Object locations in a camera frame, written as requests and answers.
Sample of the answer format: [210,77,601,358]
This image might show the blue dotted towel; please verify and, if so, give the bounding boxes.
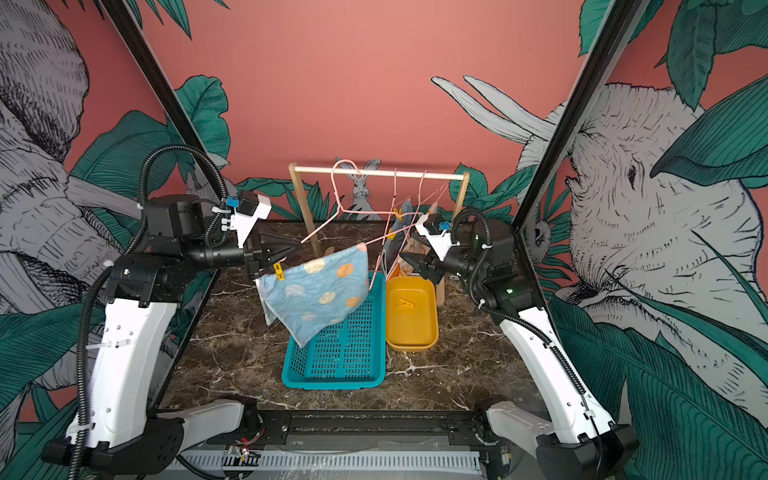
[255,243,370,348]

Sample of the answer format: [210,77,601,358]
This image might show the pink wire hanger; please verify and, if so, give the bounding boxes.
[299,158,448,292]

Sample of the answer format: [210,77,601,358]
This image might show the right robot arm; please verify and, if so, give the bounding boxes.
[401,208,639,479]

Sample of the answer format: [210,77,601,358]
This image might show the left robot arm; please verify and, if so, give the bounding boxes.
[41,145,301,479]

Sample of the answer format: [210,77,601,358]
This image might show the pink hanger right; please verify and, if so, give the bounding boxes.
[405,170,428,239]

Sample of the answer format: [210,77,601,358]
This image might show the pink hanger middle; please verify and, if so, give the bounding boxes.
[383,169,409,265]

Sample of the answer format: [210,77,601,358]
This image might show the cream orange towel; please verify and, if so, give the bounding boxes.
[398,227,431,276]

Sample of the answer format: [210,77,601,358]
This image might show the wooden clothes rack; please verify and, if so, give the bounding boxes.
[288,161,471,307]

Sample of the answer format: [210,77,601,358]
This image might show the dark blue towel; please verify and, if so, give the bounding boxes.
[383,199,414,268]

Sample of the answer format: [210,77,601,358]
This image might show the yellow plastic tray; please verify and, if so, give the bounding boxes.
[386,276,439,352]

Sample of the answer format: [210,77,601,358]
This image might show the teal plastic basket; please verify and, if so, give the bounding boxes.
[282,272,386,390]

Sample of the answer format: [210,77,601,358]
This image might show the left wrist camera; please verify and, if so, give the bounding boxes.
[221,191,272,248]

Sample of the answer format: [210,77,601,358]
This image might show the white slotted cable duct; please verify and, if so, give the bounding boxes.
[182,450,484,475]

